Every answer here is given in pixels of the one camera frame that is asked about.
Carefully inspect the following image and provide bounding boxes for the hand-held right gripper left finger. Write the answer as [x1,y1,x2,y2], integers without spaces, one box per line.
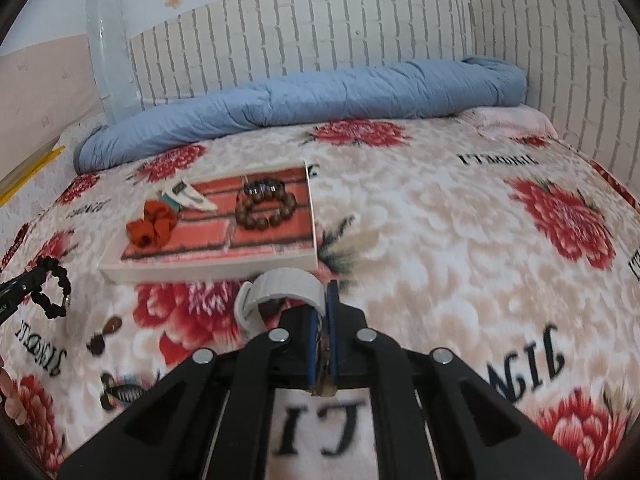
[57,307,326,480]

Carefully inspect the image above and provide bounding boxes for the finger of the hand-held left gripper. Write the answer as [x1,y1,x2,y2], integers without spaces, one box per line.
[0,265,51,303]

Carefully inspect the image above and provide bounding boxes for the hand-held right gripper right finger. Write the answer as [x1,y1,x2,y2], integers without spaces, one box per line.
[325,280,583,480]

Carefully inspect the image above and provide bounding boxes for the black scrunchie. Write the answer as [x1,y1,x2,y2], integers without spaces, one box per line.
[32,256,72,318]

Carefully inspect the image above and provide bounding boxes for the orange scrunchie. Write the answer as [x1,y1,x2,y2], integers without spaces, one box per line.
[125,200,178,250]

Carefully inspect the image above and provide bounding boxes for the jewelry tray with red lining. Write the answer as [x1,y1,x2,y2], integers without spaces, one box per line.
[99,160,320,283]

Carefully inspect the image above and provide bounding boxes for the wooden bead bracelet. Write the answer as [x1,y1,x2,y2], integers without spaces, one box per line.
[235,187,298,233]

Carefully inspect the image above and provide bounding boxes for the black leather bracelet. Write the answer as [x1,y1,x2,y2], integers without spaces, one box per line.
[242,179,286,198]

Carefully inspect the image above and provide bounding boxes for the white hair clip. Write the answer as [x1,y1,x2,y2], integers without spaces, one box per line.
[160,180,218,213]

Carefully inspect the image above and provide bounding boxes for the person's left hand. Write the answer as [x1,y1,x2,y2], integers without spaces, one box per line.
[0,367,22,427]

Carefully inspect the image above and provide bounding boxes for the yellow tape strip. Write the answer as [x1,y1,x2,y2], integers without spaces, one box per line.
[0,145,66,206]

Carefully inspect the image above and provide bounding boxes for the red floral blanket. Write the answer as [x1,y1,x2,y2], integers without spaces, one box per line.
[0,117,640,480]

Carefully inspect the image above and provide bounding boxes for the clear plastic sheet roll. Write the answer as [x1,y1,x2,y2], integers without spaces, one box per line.
[85,0,138,126]

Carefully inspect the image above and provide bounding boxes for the rolled blue duvet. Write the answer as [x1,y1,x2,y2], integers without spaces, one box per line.
[74,57,528,171]

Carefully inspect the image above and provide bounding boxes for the pink bed sheet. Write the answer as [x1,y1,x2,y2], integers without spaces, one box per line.
[472,105,557,142]

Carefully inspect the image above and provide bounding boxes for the brown beaded hair tie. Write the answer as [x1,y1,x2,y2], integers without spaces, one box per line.
[86,315,124,356]

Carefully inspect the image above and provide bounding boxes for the colourful woven bracelet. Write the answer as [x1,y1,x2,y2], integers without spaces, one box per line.
[100,372,153,408]

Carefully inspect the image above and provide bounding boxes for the brick pattern wall panel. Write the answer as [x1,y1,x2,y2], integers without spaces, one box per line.
[127,0,640,181]

